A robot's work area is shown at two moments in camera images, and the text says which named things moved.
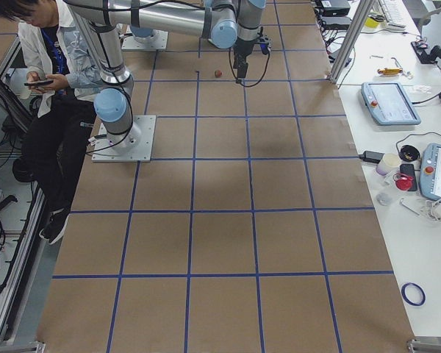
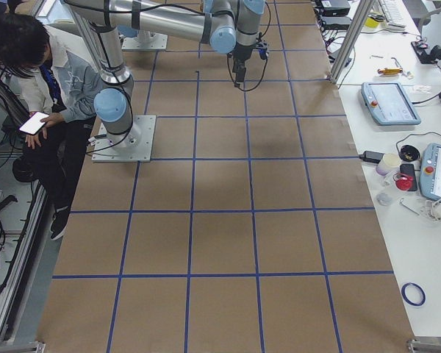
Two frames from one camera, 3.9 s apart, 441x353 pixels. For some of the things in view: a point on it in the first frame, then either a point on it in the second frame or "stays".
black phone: [37, 83] -> [32, 125]
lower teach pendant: [437, 178] stays
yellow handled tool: [389, 71] stays
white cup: [388, 163] stays
